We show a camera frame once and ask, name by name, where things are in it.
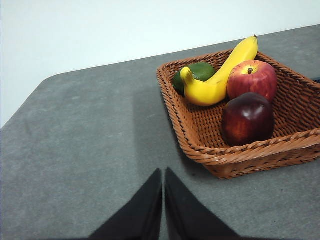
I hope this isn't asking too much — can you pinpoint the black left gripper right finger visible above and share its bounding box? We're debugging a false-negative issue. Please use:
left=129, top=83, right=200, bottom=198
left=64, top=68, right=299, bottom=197
left=164, top=166, right=242, bottom=240

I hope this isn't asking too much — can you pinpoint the red apple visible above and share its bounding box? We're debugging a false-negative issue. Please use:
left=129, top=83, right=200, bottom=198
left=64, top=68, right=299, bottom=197
left=226, top=59, right=278, bottom=103

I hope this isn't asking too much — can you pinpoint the yellow banana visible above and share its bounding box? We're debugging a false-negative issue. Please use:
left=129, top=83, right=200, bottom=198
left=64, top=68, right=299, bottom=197
left=179, top=34, right=259, bottom=107

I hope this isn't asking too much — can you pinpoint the green fruit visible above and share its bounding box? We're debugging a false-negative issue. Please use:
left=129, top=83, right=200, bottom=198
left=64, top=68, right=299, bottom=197
left=172, top=62, right=217, bottom=95

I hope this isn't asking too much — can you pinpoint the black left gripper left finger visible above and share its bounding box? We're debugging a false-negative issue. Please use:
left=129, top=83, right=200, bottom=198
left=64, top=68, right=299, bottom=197
left=88, top=167, right=163, bottom=240

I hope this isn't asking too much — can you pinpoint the brown wicker basket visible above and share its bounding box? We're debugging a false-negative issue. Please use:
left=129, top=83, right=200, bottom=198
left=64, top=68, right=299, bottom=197
left=156, top=48, right=320, bottom=180

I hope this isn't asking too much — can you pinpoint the dark purple plum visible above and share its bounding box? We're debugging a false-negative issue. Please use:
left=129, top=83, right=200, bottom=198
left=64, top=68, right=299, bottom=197
left=221, top=92, right=275, bottom=147

